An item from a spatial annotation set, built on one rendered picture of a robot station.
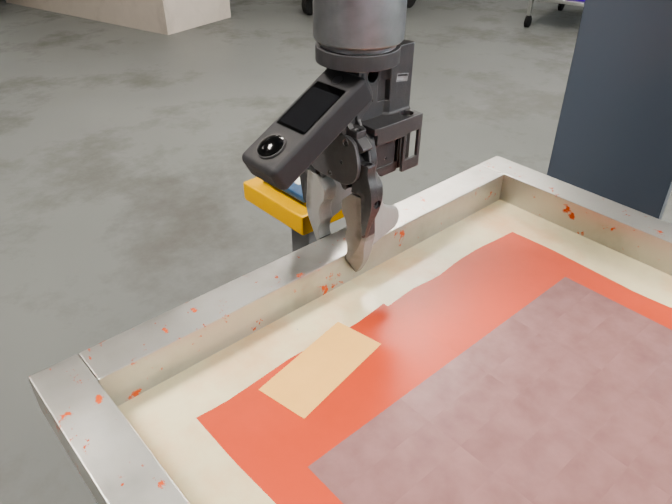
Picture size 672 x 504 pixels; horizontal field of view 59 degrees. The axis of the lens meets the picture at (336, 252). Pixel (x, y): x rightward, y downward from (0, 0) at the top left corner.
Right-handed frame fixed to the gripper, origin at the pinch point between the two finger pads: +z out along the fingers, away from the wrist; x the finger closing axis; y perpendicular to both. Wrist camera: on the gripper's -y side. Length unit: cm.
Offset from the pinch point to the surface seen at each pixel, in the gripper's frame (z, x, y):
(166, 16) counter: 90, 458, 215
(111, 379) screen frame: -0.2, -1.9, -24.3
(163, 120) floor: 103, 281, 115
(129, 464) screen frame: -0.8, -10.2, -26.8
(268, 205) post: 5.4, 19.6, 5.7
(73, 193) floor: 102, 226, 39
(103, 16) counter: 101, 539, 192
